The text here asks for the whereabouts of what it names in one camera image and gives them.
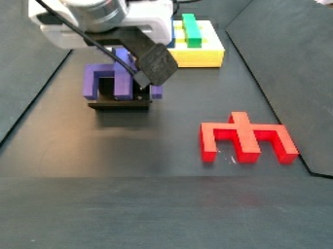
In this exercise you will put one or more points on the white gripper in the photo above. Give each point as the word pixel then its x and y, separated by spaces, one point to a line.
pixel 101 15

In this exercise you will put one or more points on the purple interlocking block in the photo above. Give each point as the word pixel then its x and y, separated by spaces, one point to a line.
pixel 96 71

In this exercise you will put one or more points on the yellow slotted board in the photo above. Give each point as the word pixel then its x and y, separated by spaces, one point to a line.
pixel 205 57

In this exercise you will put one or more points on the black L-shaped fixture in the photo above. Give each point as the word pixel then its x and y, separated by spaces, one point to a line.
pixel 137 101

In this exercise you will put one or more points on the blue bar block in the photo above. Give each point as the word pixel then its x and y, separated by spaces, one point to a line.
pixel 172 43

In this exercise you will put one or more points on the green bar block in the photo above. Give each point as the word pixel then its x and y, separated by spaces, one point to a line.
pixel 193 35

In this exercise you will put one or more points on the red interlocking block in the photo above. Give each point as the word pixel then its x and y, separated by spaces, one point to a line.
pixel 247 135

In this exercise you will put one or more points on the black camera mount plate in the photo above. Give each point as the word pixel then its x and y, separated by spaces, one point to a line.
pixel 154 62

